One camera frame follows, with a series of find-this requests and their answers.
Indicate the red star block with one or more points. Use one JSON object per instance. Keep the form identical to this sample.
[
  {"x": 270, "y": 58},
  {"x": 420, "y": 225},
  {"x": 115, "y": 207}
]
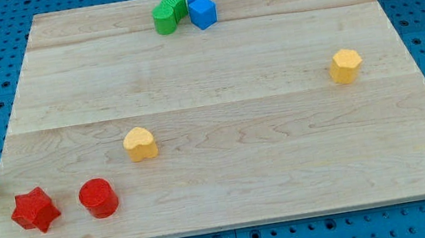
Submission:
[{"x": 35, "y": 209}]

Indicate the red cylinder block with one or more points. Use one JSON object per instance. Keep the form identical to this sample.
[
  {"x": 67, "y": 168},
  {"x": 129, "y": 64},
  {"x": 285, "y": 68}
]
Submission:
[{"x": 98, "y": 197}]

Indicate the yellow heart block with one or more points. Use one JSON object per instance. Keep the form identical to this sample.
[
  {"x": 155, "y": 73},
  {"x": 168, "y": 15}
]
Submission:
[{"x": 139, "y": 144}]

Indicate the green rounded block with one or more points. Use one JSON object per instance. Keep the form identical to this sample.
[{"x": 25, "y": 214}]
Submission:
[{"x": 164, "y": 19}]

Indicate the green star block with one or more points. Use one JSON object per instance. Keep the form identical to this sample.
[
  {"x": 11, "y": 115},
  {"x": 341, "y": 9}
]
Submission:
[{"x": 180, "y": 8}]

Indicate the blue cube block front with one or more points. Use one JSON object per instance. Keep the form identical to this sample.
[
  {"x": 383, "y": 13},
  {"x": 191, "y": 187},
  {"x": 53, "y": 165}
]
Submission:
[{"x": 203, "y": 13}]

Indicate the wooden board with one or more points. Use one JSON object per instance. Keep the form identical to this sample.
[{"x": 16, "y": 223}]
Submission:
[{"x": 249, "y": 125}]

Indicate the yellow hexagon block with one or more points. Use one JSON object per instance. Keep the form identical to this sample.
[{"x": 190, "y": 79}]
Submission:
[{"x": 345, "y": 66}]

